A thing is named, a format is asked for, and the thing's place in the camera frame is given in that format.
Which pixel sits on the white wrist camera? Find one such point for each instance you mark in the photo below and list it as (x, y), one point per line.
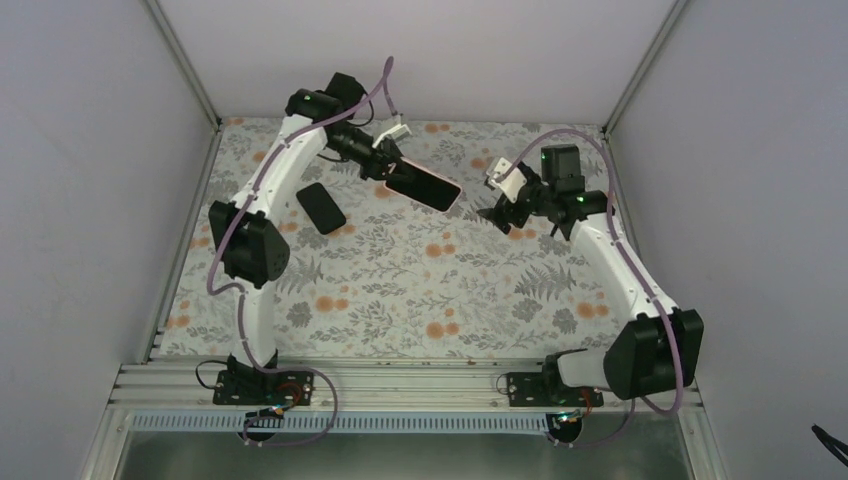
(502, 176)
(394, 128)

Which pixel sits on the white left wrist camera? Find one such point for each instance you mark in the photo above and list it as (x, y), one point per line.
(394, 128)

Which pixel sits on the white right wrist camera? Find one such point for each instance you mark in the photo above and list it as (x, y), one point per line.
(502, 176)

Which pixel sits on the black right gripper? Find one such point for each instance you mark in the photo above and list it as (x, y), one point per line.
(495, 216)

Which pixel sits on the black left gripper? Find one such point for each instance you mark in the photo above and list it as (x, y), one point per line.
(379, 166)

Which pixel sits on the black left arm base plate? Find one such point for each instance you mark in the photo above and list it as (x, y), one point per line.
(244, 385)

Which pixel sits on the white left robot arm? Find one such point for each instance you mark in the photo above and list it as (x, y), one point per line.
(250, 253)

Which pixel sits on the pink phone case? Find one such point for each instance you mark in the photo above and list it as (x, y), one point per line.
(430, 187)

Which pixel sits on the black object at right edge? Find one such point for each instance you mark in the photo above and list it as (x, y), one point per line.
(834, 446)

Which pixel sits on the aluminium mounting rail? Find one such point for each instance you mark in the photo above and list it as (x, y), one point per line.
(361, 387)

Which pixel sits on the floral patterned table mat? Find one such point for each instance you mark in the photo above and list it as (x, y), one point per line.
(401, 280)

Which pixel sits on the perforated cable duct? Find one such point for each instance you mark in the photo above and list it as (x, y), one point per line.
(346, 422)

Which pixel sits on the black phone on mat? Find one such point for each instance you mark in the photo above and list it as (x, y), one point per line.
(321, 208)

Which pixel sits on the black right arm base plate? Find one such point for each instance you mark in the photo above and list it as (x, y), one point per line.
(532, 389)

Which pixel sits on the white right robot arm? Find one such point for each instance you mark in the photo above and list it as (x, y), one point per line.
(657, 348)

